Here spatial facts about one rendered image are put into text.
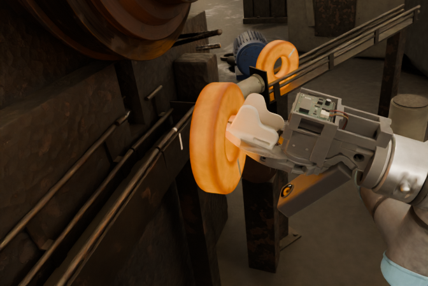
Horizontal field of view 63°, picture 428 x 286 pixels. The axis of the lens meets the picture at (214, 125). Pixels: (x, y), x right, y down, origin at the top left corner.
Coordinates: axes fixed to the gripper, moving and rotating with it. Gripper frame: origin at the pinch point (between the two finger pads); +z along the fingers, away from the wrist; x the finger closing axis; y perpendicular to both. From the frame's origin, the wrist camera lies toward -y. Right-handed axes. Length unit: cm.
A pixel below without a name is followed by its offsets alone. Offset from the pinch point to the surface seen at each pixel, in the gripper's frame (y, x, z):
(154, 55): -0.4, -16.0, 18.8
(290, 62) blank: -14, -65, -2
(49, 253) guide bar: -22.4, 14.1, 19.4
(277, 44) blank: -8, -61, 2
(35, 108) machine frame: -4.5, 4.2, 27.8
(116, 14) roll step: 9.6, -5.1, 19.6
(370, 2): -31, -279, -37
